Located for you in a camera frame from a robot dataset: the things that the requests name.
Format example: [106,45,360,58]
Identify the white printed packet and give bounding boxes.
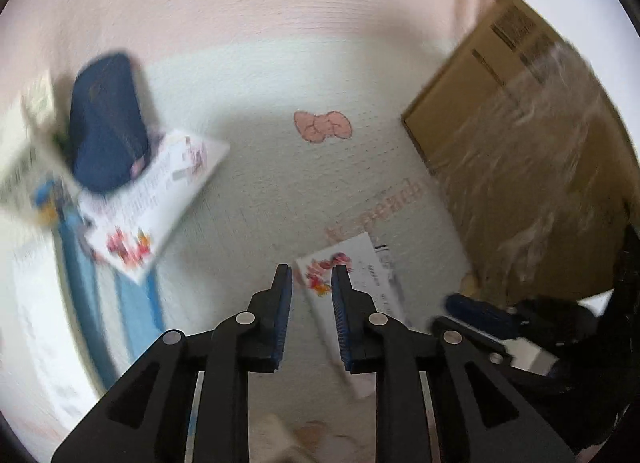
[77,129,231,286]
[295,232,406,399]

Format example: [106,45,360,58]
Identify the light blue roll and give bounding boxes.
[57,213,167,391]

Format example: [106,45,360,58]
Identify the dark blue pouch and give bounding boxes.
[65,50,151,194]

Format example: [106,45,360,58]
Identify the pink and mint printed mat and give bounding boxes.
[0,0,640,463]

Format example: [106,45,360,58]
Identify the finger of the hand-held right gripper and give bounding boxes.
[444,293,523,339]
[431,315,516,369]

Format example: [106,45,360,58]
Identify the colourful printed booklet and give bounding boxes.
[0,78,83,229]

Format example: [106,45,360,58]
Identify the brown cardboard box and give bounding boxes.
[401,0,633,304]

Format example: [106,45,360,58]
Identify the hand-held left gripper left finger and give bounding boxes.
[50,264,293,463]

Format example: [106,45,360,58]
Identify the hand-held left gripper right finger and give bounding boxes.
[331,264,576,463]

